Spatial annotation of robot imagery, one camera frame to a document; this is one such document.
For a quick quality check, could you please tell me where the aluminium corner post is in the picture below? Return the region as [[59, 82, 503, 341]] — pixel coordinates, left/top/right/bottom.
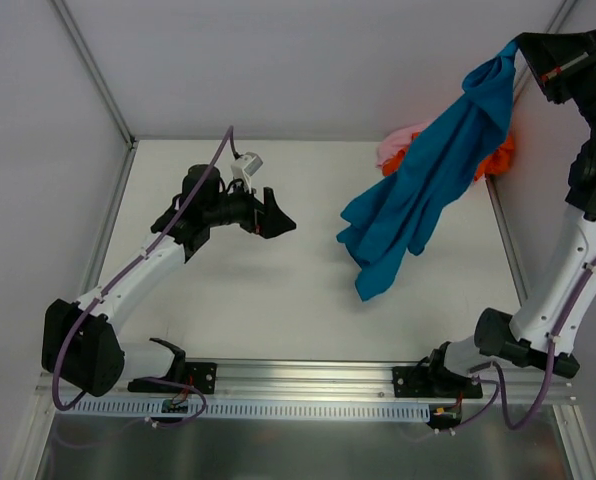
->
[[48, 0, 136, 148], [544, 0, 579, 34]]

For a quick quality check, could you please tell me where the black mounting plate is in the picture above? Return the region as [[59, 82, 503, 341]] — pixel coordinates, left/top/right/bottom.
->
[[183, 361, 218, 395], [391, 365, 483, 399]]

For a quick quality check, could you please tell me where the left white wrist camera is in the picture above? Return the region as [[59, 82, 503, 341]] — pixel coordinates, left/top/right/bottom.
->
[[231, 152, 264, 182]]

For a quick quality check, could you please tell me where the right aluminium corner post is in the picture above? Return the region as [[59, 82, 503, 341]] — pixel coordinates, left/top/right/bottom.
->
[[544, 0, 579, 34]]

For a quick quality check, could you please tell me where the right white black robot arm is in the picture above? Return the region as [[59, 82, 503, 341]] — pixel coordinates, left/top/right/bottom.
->
[[419, 29, 596, 398]]

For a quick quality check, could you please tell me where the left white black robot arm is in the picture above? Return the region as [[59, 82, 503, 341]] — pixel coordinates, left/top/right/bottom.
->
[[41, 164, 296, 397]]

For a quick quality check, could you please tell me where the teal blue t shirt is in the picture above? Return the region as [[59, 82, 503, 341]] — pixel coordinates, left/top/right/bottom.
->
[[337, 41, 518, 301]]

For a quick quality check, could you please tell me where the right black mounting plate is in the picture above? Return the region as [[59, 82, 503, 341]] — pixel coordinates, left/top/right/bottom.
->
[[391, 365, 483, 399]]

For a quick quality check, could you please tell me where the white slotted cable duct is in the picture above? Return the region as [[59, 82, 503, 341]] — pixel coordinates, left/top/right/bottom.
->
[[68, 397, 431, 423]]

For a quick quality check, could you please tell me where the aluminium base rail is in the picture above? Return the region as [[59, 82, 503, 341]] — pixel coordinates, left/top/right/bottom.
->
[[36, 355, 578, 404]]

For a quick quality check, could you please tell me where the orange t shirt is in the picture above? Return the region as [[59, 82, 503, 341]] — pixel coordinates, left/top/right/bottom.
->
[[379, 133, 515, 182]]

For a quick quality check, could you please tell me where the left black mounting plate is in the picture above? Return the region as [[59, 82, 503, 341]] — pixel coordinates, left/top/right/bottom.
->
[[183, 361, 218, 395]]

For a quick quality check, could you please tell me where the pink t shirt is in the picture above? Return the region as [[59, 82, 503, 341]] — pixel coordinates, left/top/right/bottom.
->
[[376, 123, 427, 168]]

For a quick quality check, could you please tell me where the left aluminium corner post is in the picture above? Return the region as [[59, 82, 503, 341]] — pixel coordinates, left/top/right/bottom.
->
[[48, 0, 136, 148]]

